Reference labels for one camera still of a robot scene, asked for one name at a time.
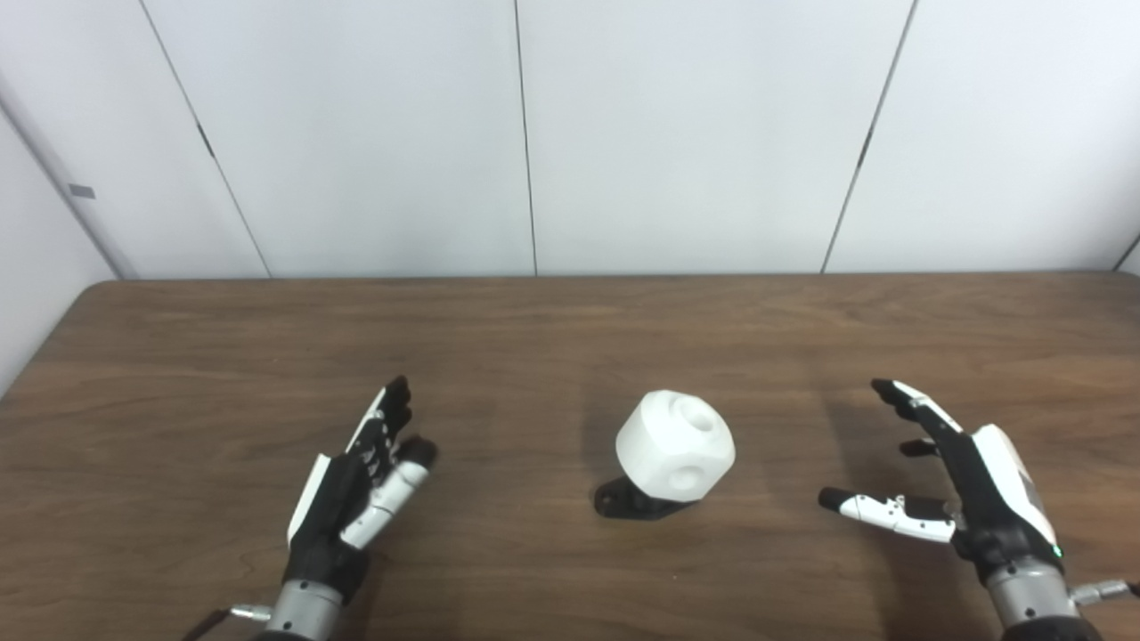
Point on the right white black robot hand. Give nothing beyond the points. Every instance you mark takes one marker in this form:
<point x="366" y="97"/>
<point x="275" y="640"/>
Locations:
<point x="989" y="490"/>

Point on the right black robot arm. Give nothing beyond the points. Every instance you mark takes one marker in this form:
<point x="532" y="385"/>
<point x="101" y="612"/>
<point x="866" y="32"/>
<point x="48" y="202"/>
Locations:
<point x="1033" y="605"/>

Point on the black plastic holder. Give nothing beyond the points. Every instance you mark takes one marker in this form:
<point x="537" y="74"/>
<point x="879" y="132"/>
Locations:
<point x="628" y="503"/>

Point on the round white plastic piece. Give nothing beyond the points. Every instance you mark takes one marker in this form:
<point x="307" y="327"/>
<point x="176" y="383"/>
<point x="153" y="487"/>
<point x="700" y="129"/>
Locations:
<point x="659" y="445"/>

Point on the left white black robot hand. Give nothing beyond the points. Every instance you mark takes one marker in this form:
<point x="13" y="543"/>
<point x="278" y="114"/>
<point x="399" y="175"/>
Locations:
<point x="334" y="507"/>

